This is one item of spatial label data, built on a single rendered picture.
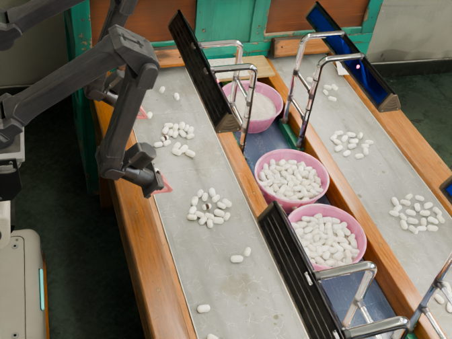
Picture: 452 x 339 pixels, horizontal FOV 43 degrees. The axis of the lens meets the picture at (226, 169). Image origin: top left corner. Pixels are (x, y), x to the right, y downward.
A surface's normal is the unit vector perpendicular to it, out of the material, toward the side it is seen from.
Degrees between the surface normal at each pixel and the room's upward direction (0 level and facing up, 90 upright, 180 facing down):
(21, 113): 89
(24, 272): 0
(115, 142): 97
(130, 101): 97
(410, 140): 0
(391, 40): 90
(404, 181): 0
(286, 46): 67
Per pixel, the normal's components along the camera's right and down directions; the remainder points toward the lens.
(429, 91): 0.11, -0.72
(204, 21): 0.30, 0.68
